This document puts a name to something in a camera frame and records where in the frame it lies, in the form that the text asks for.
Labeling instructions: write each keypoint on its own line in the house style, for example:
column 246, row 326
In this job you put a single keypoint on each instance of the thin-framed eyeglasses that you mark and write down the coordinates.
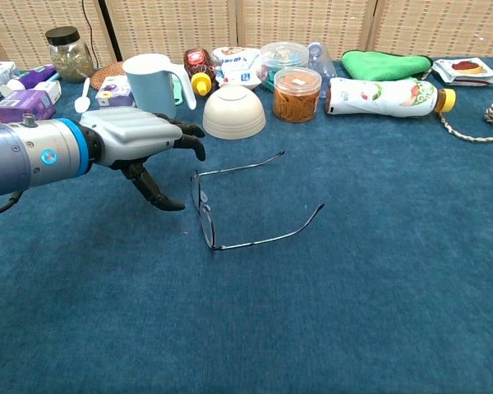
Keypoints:
column 214, row 247

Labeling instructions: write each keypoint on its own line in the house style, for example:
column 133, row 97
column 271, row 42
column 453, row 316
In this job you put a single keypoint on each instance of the round woven rattan coaster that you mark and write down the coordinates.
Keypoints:
column 107, row 74

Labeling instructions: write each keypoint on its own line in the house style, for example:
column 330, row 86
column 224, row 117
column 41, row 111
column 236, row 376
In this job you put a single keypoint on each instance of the white drink bottle yellow cap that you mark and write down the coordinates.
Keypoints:
column 378, row 96

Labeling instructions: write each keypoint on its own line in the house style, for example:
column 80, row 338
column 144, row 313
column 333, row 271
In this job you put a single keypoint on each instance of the green microfiber cloth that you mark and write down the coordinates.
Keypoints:
column 382, row 65

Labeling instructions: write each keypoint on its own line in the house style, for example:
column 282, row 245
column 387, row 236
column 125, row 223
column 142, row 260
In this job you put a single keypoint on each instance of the clear plastic water bottle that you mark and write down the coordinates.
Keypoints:
column 320, row 57

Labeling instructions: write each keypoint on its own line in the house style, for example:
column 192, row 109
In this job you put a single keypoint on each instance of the black stand pole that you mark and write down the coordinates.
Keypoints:
column 108, row 28

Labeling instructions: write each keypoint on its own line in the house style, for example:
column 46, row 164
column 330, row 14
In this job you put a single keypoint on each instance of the blue felt table cover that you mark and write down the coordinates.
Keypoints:
column 271, row 308

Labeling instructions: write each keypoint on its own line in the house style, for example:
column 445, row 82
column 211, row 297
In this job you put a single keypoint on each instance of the white plastic spoon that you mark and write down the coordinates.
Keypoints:
column 81, row 104

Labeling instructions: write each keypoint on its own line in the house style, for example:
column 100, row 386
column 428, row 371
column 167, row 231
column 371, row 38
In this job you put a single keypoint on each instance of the clear tub of coloured clips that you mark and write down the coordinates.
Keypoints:
column 283, row 55

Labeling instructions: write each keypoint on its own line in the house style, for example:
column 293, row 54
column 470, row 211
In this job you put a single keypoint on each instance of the bamboo folding screen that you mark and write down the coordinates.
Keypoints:
column 312, row 24

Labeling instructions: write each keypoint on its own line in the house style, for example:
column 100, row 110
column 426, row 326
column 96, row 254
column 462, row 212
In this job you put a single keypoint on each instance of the syrup bottle with yellow cap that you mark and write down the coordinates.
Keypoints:
column 197, row 61

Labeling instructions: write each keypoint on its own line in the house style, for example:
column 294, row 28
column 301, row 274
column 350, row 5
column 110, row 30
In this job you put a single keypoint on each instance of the white snack packet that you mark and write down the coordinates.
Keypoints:
column 464, row 70

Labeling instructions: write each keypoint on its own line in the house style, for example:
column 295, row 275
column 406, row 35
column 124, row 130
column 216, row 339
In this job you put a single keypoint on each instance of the glass jar with black lid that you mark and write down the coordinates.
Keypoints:
column 70, row 61

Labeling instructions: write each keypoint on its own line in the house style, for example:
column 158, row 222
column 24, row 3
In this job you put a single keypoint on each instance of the white milk powder bag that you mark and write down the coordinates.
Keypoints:
column 234, row 61

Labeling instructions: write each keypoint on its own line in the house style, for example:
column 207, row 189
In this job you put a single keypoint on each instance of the clear jar of rubber bands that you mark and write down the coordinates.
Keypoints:
column 296, row 98

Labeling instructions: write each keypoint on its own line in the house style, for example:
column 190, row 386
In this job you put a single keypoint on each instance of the purple toothpaste tube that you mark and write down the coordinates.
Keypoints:
column 35, row 76

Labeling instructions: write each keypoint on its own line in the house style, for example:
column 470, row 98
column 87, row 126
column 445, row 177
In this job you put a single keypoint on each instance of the purple cardboard box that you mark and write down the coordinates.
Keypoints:
column 22, row 104

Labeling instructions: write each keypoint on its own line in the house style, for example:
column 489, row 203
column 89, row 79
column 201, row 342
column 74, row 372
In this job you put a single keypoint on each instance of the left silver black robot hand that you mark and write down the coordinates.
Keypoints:
column 131, row 131

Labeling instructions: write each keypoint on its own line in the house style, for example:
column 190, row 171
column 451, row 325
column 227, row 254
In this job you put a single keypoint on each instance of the beige upturned bowl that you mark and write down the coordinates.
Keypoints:
column 234, row 115

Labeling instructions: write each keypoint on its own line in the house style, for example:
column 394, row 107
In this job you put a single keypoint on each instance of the mint green brush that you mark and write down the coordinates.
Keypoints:
column 178, row 92

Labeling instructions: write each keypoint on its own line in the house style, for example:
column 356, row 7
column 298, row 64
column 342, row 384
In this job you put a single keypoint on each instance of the small white purple carton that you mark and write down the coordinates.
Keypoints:
column 115, row 92

